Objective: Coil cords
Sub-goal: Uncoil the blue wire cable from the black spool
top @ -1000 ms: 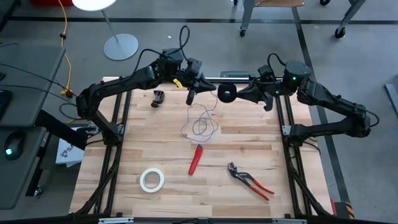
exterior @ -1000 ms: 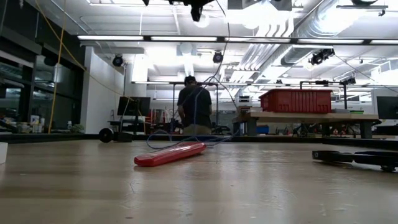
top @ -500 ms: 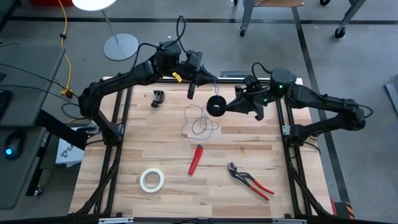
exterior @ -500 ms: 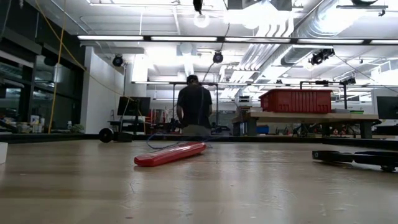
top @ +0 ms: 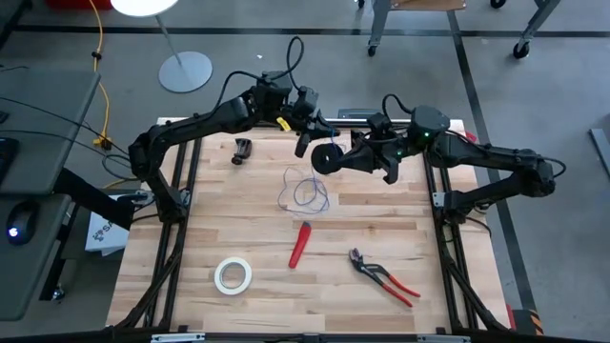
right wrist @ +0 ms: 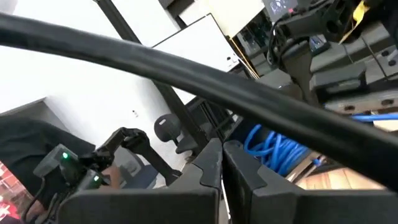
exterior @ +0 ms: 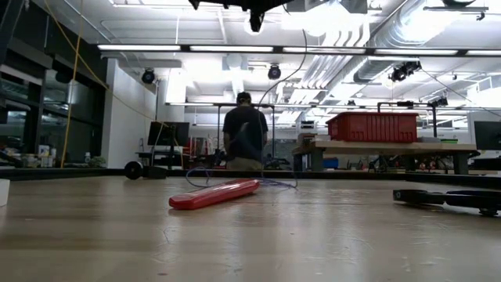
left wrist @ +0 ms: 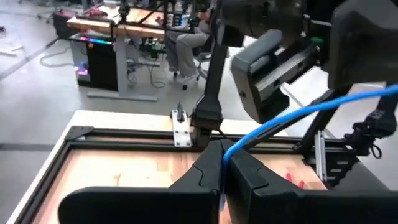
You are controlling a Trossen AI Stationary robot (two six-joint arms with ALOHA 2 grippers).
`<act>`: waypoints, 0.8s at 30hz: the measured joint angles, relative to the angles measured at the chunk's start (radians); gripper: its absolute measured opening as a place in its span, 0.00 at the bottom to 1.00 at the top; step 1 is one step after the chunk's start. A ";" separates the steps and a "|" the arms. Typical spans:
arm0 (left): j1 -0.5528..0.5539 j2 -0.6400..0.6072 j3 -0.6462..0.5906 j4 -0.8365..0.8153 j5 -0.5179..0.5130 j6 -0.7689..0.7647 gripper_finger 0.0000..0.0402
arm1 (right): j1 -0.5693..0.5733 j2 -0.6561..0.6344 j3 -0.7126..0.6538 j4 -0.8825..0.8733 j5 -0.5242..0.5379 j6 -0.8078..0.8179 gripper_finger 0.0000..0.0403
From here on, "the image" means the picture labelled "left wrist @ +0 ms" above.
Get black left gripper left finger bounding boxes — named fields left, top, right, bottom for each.
left=58, top=139, right=223, bottom=224

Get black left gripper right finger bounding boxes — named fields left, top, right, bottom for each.
left=222, top=139, right=398, bottom=224

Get thin blue cord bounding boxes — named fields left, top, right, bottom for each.
left=219, top=83, right=398, bottom=212

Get black upright bar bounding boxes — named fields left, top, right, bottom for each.
left=190, top=24, right=246, bottom=149

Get grey office chair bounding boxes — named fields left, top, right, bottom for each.
left=172, top=30, right=214, bottom=91

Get person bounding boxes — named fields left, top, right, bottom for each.
left=164, top=17, right=218, bottom=85

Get black computer tower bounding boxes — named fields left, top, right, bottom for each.
left=70, top=32, right=119, bottom=91

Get wooden desk grey legs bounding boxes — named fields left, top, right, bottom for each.
left=67, top=6, right=193, bottom=102

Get red-handled pliers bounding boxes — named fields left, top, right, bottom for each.
left=285, top=172, right=305, bottom=190

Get silver aluminium bracket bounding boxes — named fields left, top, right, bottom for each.
left=313, top=130, right=327, bottom=183

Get white metal bracket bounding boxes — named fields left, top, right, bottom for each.
left=170, top=102, right=192, bottom=147

